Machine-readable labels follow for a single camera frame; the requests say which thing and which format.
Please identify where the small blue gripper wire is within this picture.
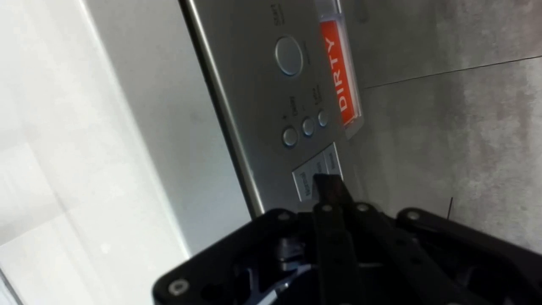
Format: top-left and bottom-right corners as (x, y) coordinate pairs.
(247, 262), (313, 305)

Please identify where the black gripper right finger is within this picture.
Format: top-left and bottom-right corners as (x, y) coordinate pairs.
(337, 177), (542, 305)

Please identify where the stainless steel dishwasher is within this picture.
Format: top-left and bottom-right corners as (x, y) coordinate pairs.
(179, 0), (364, 219)

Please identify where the red dirty sign magnet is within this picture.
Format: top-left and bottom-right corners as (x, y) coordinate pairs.
(316, 0), (364, 140)

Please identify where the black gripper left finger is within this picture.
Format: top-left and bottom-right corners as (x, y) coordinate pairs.
(150, 175), (362, 305)

